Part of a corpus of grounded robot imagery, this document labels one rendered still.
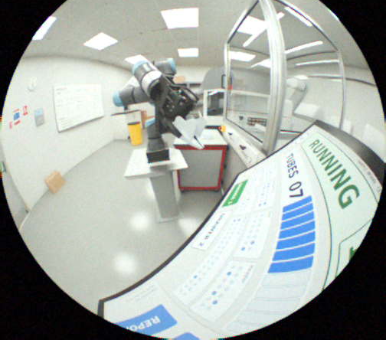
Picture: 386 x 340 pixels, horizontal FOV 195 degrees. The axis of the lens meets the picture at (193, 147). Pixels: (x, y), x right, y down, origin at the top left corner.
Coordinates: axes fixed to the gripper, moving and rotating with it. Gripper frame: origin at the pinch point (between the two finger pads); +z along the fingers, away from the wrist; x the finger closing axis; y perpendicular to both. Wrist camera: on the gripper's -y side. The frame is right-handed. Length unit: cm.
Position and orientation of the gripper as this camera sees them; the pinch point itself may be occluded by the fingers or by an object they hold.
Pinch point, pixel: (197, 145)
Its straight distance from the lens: 27.2
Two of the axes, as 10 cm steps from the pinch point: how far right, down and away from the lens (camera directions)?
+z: 6.0, 7.8, -1.8
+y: 5.1, -5.4, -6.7
